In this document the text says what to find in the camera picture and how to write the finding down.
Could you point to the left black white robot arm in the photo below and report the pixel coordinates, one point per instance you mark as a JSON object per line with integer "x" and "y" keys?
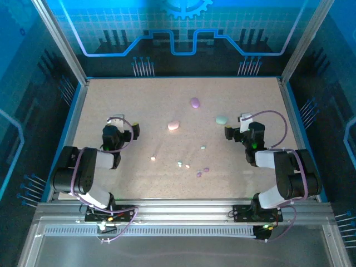
{"x": 83, "y": 172}

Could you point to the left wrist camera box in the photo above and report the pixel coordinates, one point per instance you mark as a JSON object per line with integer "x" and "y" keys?
{"x": 118, "y": 121}

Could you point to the grey metal shelf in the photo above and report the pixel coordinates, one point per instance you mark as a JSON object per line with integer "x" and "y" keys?
{"x": 180, "y": 253}

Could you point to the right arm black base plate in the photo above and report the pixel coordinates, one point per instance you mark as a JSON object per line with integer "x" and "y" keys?
{"x": 242, "y": 212}

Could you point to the pink earbud charging case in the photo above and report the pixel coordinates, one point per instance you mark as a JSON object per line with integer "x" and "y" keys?
{"x": 173, "y": 125}

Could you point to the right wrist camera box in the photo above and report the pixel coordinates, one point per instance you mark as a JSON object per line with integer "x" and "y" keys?
{"x": 246, "y": 122}

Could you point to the purple earbud charging case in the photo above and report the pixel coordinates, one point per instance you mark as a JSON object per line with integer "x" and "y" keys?
{"x": 195, "y": 103}

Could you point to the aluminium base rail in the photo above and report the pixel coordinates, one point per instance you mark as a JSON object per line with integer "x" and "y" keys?
{"x": 180, "y": 211}

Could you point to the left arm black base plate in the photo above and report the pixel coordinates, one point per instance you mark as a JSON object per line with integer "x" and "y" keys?
{"x": 125, "y": 211}

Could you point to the aluminium corner post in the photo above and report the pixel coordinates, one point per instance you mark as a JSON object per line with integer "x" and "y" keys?
{"x": 303, "y": 41}
{"x": 64, "y": 47}

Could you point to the aluminium side rail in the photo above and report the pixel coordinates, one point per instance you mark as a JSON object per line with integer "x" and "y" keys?
{"x": 77, "y": 111}
{"x": 291, "y": 111}

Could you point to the black controller box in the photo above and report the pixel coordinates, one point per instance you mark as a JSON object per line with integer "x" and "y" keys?
{"x": 261, "y": 235}

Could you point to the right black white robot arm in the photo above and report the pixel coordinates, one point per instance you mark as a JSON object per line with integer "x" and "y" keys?
{"x": 289, "y": 178}

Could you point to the pale green earbud charging case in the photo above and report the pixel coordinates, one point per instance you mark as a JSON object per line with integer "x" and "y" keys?
{"x": 221, "y": 120}

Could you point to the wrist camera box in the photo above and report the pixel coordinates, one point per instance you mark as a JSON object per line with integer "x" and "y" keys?
{"x": 246, "y": 122}
{"x": 118, "y": 121}

